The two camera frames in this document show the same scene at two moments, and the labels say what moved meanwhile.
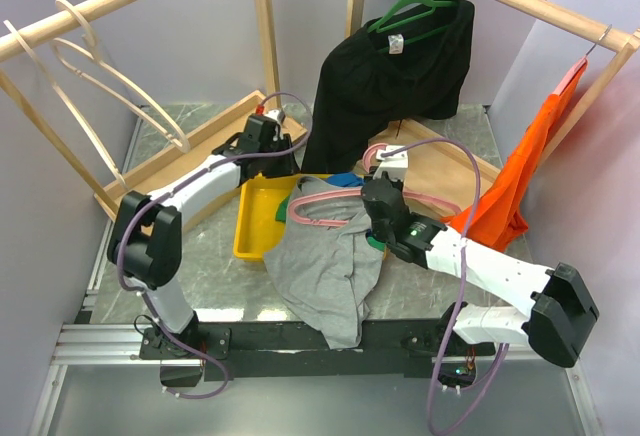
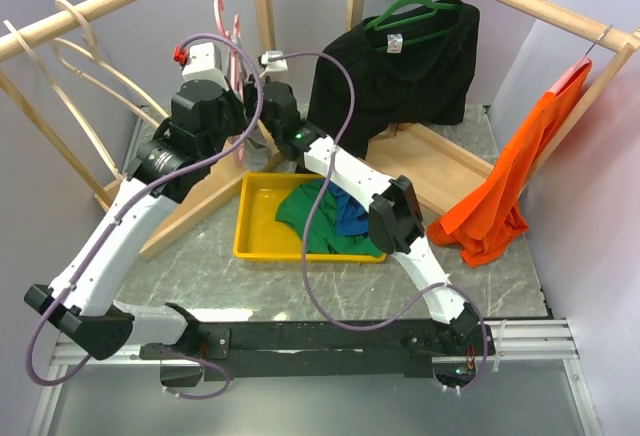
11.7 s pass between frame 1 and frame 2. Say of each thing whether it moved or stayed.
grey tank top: moved
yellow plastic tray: stayed
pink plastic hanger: moved
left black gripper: moved
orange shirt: stayed
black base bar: stayed
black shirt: stayed
